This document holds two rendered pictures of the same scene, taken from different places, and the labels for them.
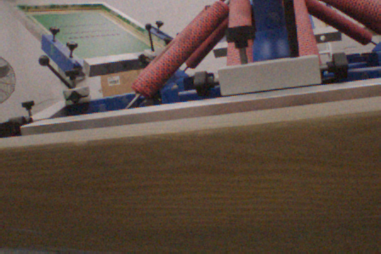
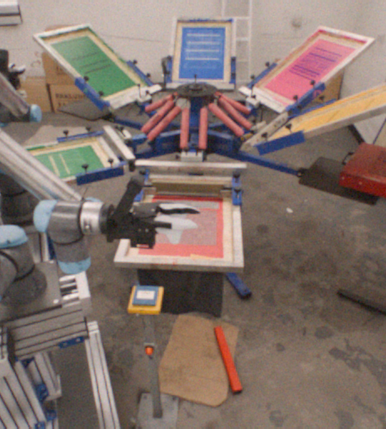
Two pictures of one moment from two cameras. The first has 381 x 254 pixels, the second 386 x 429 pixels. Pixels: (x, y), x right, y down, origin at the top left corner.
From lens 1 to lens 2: 2.02 m
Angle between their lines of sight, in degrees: 32
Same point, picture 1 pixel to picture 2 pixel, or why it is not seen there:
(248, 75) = (187, 158)
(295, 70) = (196, 159)
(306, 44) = (203, 140)
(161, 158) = (181, 184)
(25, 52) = not seen: outside the picture
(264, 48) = (192, 121)
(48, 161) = (169, 183)
